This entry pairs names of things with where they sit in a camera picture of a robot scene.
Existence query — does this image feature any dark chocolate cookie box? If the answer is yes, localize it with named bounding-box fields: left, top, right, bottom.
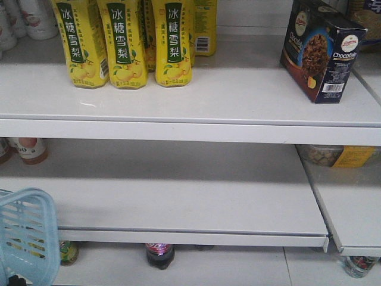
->
left=280, top=1, right=367, bottom=104

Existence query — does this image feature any light blue plastic basket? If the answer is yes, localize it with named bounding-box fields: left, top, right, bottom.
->
left=1, top=188, right=60, bottom=285

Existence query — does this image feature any yellow pear drink bottle right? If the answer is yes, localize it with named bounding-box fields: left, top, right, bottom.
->
left=152, top=1, right=192, bottom=88

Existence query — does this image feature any yellow pear drink bottle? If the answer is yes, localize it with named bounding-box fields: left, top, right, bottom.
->
left=51, top=1, right=109, bottom=89
left=152, top=1, right=192, bottom=88
left=97, top=1, right=148, bottom=89

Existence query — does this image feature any cola bottle red cap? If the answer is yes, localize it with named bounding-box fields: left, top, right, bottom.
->
left=145, top=243, right=175, bottom=270

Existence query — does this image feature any yellow pear drink bottle middle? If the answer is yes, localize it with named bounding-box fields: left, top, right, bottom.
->
left=97, top=1, right=148, bottom=89

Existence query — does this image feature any clear cookie tub yellow label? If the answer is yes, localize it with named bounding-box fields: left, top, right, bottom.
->
left=296, top=144, right=380, bottom=168

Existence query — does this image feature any yellow pear drink bottle left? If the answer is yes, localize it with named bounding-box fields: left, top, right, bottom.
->
left=51, top=1, right=109, bottom=89

